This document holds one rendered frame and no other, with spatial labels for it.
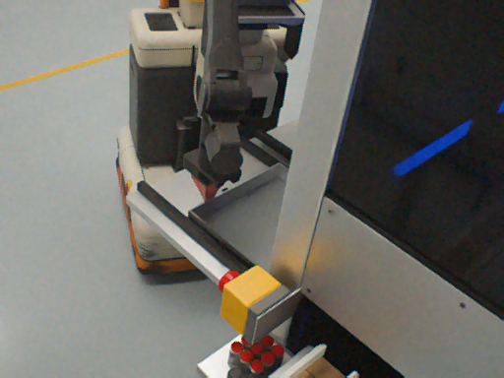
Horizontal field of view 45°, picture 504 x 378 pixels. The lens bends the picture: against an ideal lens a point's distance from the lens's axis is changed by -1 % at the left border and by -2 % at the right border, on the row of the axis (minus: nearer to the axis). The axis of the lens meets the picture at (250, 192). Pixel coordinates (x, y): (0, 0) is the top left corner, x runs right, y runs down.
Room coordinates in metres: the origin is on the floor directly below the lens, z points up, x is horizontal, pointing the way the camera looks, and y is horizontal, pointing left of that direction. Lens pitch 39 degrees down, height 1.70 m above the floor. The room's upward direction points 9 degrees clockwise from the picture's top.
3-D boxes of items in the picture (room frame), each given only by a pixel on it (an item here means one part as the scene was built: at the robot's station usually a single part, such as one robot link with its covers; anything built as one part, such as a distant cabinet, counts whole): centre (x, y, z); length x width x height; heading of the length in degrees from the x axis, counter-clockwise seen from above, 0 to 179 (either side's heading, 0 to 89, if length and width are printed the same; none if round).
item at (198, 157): (0.94, 0.08, 1.02); 0.10 x 0.07 x 0.07; 49
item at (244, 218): (0.89, -0.10, 0.90); 0.34 x 0.26 x 0.04; 51
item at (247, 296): (0.62, -0.03, 1.00); 0.08 x 0.07 x 0.07; 50
